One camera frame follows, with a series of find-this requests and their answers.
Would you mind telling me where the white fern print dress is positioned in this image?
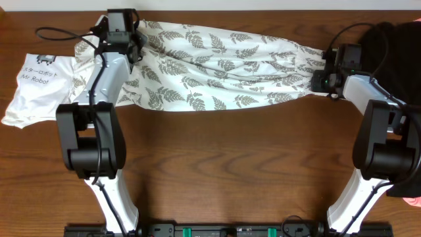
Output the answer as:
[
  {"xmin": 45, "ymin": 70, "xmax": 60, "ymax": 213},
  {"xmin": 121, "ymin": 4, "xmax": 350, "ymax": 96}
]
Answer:
[{"xmin": 68, "ymin": 14, "xmax": 330, "ymax": 112}]

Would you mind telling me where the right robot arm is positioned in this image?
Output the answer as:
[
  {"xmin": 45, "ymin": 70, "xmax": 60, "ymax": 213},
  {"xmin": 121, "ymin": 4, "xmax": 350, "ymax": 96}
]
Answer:
[{"xmin": 311, "ymin": 44, "xmax": 420, "ymax": 236}]

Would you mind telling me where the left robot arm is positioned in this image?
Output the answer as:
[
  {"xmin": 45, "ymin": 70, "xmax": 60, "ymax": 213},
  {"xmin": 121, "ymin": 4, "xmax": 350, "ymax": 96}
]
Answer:
[{"xmin": 56, "ymin": 11, "xmax": 145, "ymax": 236}]

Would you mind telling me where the black garment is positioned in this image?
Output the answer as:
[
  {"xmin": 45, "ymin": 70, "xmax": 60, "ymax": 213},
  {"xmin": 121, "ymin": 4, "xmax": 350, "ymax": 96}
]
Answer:
[{"xmin": 353, "ymin": 22, "xmax": 420, "ymax": 198}]

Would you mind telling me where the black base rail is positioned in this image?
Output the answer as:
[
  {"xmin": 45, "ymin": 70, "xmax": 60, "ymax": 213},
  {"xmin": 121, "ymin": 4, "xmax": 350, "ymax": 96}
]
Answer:
[{"xmin": 63, "ymin": 221, "xmax": 394, "ymax": 237}]

